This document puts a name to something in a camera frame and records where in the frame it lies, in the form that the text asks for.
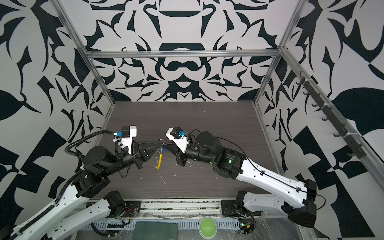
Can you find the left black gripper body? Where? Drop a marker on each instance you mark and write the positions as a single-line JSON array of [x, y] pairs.
[[135, 156]]

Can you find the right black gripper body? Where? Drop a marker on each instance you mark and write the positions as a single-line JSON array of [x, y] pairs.
[[183, 159]]

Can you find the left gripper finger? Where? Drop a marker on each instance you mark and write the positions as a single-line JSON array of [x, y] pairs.
[[152, 153], [149, 145]]

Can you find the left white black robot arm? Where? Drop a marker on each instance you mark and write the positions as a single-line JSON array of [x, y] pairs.
[[54, 222]]

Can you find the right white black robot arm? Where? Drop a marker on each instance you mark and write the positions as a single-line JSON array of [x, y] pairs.
[[294, 198]]

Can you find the green round button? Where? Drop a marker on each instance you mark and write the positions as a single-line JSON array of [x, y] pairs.
[[207, 228]]

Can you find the dark green pad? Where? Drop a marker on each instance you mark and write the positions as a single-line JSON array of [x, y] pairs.
[[155, 231]]

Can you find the small circuit board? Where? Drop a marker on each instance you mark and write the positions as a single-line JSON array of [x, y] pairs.
[[246, 226]]

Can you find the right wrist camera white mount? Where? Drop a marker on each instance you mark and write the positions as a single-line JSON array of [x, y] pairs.
[[179, 137]]

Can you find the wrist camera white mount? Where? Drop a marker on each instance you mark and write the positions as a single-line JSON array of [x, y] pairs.
[[124, 137], [179, 137]]

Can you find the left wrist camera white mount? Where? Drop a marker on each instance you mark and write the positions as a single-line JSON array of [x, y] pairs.
[[124, 137]]

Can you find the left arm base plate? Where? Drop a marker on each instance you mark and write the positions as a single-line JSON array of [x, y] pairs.
[[131, 209]]

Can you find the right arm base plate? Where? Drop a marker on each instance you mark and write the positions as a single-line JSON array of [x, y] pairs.
[[236, 209]]

